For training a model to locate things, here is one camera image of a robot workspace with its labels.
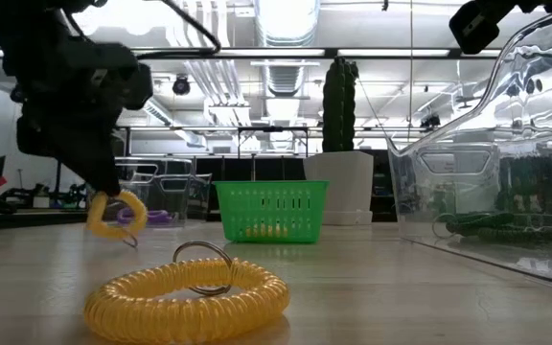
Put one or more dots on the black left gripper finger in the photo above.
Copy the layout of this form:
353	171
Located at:
118	153
79	144

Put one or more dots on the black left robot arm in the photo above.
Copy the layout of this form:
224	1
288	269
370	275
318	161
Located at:
17	24

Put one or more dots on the background robot arms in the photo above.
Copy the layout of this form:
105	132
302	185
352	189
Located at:
41	197

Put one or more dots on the clear plastic bin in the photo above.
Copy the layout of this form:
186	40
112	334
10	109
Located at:
180	191
520	182

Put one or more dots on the black ceiling spotlight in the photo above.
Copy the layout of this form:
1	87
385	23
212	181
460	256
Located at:
430	121
181	85

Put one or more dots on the green plastic basket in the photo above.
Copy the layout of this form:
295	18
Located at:
271	206

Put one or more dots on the black beam with light strips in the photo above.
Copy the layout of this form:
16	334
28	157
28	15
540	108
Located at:
331	52

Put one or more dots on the white hexagonal plant pot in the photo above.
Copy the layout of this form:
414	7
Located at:
340	187

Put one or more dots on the green cactus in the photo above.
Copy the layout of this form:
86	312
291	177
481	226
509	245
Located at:
339	105

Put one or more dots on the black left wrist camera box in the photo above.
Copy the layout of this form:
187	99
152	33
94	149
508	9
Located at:
137	88

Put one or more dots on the black background workbench frame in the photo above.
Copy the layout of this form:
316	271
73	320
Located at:
276	128

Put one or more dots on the silver ventilation duct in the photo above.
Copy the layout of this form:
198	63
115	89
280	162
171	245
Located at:
288	19

